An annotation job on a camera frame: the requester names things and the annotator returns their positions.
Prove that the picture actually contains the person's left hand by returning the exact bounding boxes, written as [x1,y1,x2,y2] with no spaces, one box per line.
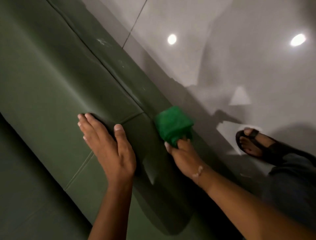
[77,113,137,186]

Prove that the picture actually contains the person's right hand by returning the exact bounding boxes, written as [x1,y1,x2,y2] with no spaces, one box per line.
[164,138,206,184]

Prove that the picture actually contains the green cleaning cloth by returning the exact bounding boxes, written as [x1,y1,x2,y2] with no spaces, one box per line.
[155,106,195,149]

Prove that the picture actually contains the person's left forearm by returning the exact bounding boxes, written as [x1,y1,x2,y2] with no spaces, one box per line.
[88,179,136,240]

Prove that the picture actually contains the person's right forearm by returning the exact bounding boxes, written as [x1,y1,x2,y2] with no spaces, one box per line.
[194,165,316,240]

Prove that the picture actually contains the dark green sofa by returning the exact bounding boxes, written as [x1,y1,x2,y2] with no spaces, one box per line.
[0,0,243,240]

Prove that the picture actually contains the person's foot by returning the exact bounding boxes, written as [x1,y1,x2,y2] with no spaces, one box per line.
[239,128,276,158]

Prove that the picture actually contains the black sandal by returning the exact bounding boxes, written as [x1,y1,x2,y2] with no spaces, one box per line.
[235,129,316,166]

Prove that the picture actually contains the person's dark trouser leg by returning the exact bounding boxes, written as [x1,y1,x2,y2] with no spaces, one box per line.
[261,153,316,231]

